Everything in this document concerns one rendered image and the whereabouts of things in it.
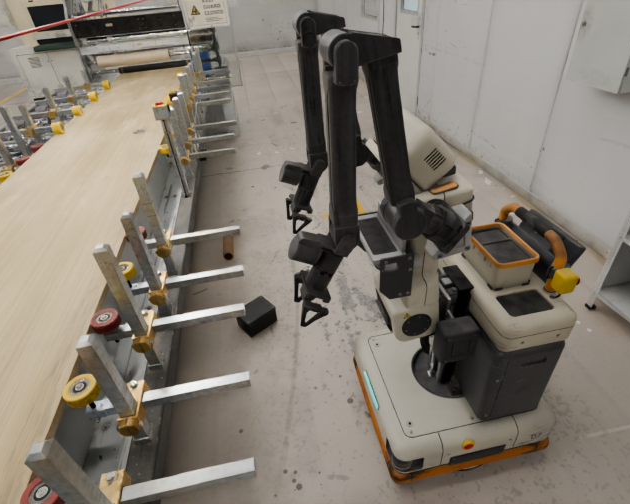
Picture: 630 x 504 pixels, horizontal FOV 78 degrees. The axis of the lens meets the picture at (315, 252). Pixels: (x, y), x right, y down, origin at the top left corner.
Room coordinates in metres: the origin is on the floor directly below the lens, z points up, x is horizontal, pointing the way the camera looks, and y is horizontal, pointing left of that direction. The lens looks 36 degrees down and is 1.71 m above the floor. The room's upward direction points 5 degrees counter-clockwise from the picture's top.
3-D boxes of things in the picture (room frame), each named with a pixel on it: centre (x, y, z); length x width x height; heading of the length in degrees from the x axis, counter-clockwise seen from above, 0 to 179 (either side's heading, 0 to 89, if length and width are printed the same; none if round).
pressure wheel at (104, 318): (0.87, 0.66, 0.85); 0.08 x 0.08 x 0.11
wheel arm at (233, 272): (1.15, 0.50, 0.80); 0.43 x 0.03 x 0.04; 98
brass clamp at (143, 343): (0.87, 0.56, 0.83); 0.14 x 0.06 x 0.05; 8
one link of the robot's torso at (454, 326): (0.94, -0.36, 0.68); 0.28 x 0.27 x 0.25; 8
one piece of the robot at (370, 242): (0.99, -0.22, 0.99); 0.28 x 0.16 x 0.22; 8
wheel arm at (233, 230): (1.39, 0.53, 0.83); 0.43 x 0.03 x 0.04; 98
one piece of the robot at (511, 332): (1.04, -0.60, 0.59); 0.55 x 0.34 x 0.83; 8
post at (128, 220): (1.09, 0.59, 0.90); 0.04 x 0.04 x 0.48; 8
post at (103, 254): (0.85, 0.55, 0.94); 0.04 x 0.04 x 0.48; 8
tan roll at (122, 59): (5.09, 1.68, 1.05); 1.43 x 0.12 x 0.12; 98
